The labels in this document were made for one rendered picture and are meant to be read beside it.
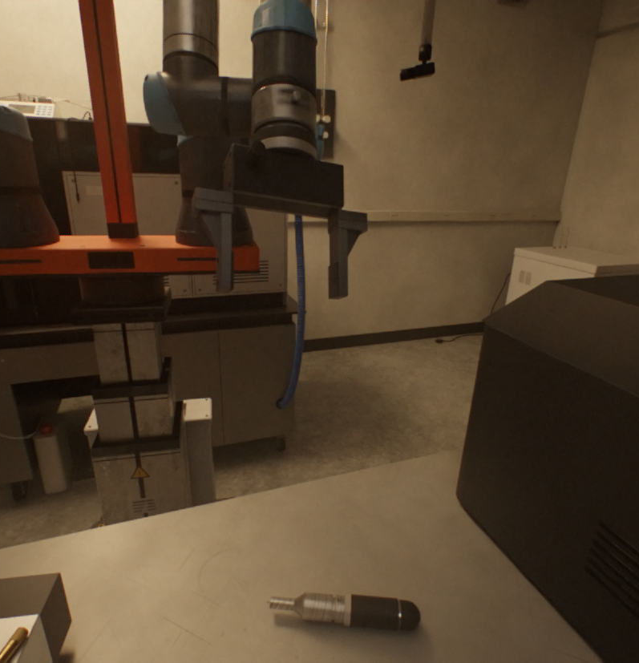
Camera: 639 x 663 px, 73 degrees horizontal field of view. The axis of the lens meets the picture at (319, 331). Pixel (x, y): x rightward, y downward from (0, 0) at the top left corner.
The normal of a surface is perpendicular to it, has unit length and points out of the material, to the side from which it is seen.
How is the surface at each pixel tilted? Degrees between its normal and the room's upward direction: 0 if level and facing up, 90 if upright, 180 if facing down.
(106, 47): 90
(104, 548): 0
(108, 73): 90
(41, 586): 0
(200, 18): 71
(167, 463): 90
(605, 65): 90
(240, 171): 67
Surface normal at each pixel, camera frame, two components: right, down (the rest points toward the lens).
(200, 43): 0.50, -0.01
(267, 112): -0.40, -0.06
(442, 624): 0.04, -0.94
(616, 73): -0.94, 0.09
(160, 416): 0.24, 0.34
